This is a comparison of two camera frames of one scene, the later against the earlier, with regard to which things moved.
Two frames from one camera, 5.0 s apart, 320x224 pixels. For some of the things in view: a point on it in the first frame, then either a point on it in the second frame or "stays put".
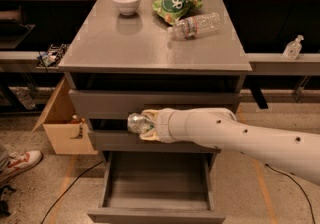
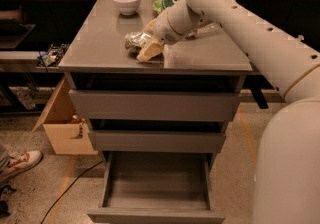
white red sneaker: x=18 y=161 stays put
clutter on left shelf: x=51 y=57 stays put
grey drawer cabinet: x=142 y=53 stays put
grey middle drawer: x=133 y=141 stays put
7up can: x=138 y=123 → x=134 y=41
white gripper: x=162 y=125 → x=163 y=29
